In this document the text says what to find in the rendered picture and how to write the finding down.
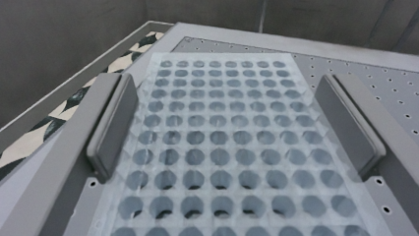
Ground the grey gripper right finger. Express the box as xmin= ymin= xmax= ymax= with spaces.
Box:
xmin=314 ymin=74 xmax=419 ymax=234

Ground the grey rectangular base plate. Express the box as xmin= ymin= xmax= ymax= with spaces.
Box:
xmin=64 ymin=36 xmax=419 ymax=236

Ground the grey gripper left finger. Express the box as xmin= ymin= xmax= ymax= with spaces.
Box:
xmin=0 ymin=73 xmax=138 ymax=236

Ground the clear well plate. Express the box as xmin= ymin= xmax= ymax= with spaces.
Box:
xmin=87 ymin=53 xmax=392 ymax=236

